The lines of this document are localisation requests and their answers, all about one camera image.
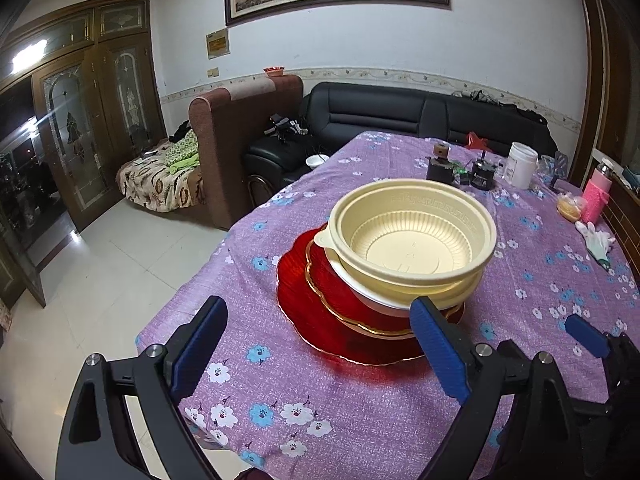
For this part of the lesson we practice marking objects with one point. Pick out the pink knit-sleeved bottle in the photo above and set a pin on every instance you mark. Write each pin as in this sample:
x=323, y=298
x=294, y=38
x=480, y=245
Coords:
x=595, y=200

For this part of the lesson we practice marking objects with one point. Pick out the wooden glass-panel doors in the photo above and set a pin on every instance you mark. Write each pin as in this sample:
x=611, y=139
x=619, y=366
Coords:
x=80, y=160

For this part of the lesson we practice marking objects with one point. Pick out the brown armchair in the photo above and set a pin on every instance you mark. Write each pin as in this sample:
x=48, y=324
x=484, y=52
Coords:
x=235, y=160

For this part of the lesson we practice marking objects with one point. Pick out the small white ceramic bowl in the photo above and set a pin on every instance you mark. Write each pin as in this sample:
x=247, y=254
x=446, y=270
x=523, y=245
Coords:
x=316, y=161

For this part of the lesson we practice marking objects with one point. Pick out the black leather sofa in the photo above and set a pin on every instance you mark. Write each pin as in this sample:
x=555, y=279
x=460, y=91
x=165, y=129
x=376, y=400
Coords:
x=390, y=110

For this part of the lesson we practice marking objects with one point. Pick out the white plastic jar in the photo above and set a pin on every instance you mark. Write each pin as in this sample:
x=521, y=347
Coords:
x=520, y=167

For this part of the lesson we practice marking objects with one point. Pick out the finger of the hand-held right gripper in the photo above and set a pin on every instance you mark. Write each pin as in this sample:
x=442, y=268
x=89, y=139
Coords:
x=585, y=335

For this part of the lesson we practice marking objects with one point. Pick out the green circuit board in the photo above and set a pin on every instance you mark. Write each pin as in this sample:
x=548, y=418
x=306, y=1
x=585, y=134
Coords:
x=462, y=172

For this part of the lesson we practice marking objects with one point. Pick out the dark cloth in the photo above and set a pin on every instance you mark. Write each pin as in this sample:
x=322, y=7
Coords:
x=530, y=115

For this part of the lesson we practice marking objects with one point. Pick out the black gadgets on sofa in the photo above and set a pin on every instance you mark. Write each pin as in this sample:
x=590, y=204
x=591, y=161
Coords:
x=282, y=125

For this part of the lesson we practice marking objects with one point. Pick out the wall switch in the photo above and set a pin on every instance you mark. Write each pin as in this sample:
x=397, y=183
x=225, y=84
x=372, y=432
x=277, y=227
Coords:
x=213, y=72

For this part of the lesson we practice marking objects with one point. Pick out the green cloth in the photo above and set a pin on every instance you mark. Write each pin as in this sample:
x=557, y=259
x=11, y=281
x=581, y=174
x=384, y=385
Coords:
x=182, y=152

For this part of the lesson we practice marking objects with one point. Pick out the yellow wall plaque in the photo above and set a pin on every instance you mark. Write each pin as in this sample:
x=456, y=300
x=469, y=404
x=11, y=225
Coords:
x=217, y=42

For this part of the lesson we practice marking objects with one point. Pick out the wooden glass-front cabinet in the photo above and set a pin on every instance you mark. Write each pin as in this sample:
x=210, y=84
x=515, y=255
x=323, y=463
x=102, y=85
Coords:
x=620, y=210

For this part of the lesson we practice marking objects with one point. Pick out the white paper bowl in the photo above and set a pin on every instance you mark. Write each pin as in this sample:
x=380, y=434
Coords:
x=372, y=297

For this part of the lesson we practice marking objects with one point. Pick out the red scalloped glass dish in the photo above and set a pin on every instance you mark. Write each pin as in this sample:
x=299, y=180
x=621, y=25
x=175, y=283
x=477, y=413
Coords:
x=335, y=285

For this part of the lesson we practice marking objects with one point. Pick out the purple floral tablecloth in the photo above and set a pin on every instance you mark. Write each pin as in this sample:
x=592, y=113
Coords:
x=280, y=360

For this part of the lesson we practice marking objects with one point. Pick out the cream plastic bowl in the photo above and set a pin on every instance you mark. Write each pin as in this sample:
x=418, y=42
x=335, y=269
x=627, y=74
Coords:
x=410, y=250

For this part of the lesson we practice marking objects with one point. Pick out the black device with wooden knob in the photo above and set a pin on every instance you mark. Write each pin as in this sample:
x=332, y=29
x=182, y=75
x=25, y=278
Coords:
x=440, y=170

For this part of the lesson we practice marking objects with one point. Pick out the red plastic bag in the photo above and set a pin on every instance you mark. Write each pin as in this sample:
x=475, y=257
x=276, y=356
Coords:
x=475, y=140

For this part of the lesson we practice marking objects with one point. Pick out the large red glass plate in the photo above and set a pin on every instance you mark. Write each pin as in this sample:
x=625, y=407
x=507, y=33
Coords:
x=300, y=305

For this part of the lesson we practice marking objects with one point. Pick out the clear plastic container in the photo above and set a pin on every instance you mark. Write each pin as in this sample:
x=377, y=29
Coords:
x=545, y=165

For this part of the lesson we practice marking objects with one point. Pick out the white glove with green cuff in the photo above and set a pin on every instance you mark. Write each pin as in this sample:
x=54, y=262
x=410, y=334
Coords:
x=597, y=245

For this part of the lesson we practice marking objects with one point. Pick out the round black device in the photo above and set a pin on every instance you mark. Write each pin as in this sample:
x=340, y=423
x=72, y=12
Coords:
x=482, y=175

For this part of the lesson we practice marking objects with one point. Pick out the clear plastic food bag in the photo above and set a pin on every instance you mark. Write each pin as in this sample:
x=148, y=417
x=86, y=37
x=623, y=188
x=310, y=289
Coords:
x=570, y=206

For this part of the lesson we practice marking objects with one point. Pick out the small red dish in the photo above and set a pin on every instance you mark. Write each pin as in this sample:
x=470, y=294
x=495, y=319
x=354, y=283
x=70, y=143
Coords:
x=274, y=71

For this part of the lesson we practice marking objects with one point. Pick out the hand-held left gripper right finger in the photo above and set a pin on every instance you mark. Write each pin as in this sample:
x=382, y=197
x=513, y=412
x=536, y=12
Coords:
x=440, y=350

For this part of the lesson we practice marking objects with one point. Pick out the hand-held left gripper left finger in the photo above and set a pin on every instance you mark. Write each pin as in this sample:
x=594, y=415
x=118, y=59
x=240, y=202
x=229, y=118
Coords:
x=195, y=350

